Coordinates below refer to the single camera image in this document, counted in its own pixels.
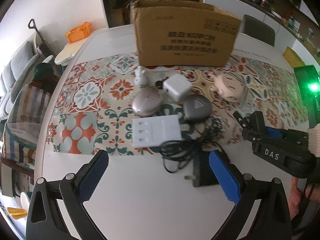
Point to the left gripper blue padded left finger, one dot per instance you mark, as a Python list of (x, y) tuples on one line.
[(45, 220)]

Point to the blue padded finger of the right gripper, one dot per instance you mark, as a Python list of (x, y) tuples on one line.
[(253, 126), (274, 133)]

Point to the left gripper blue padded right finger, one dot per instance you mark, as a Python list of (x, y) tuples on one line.
[(272, 220)]

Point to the pink round cartoon device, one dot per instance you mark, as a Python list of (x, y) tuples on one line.
[(228, 87)]

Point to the grey triangular logo case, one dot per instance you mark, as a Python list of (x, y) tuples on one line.
[(196, 108)]

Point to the black power adapter with cable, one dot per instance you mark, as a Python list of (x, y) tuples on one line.
[(177, 154)]

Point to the white square power adapter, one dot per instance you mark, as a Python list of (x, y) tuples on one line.
[(177, 87)]

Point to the white charger box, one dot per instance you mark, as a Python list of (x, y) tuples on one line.
[(154, 131)]

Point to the white rabbit figurine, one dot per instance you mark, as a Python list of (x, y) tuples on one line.
[(141, 78)]

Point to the person's right hand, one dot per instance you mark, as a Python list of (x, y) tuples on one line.
[(294, 198)]

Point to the yellow woven tissue box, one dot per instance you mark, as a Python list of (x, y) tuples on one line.
[(292, 58)]

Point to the dark chair at right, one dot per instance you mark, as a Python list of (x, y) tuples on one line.
[(258, 30)]

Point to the white sideboard cabinet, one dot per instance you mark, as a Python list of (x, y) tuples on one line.
[(285, 36)]

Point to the brown cardboard box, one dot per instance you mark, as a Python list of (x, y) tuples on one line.
[(183, 33)]

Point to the grey sofa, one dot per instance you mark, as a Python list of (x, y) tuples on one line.
[(17, 73)]

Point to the white tower fan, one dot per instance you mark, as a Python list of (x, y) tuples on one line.
[(48, 59)]

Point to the black upright vacuum cleaner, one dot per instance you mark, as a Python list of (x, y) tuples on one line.
[(41, 45)]

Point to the cream flower-shaped side table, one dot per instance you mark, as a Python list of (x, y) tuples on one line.
[(69, 51)]

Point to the orange plastic crate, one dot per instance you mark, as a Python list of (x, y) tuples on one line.
[(79, 32)]

